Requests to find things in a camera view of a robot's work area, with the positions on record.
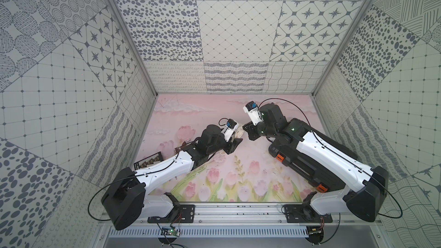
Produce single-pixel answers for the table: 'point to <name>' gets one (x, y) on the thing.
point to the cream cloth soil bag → (239, 132)
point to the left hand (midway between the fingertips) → (236, 130)
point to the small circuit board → (170, 231)
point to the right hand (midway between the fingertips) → (245, 128)
